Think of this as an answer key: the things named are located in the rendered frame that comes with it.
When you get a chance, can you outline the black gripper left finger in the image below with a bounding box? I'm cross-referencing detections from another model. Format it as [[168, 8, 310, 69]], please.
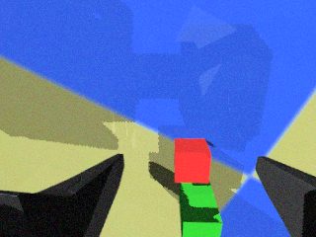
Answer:
[[0, 154, 124, 237]]

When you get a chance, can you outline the red block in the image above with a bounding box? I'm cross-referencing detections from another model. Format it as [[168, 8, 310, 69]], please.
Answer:
[[175, 138, 211, 183]]

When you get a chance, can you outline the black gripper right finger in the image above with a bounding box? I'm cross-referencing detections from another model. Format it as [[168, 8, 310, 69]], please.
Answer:
[[256, 156, 316, 237]]

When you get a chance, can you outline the green block tower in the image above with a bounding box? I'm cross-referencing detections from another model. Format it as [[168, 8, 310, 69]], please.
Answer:
[[180, 180, 214, 209], [180, 195, 223, 237]]

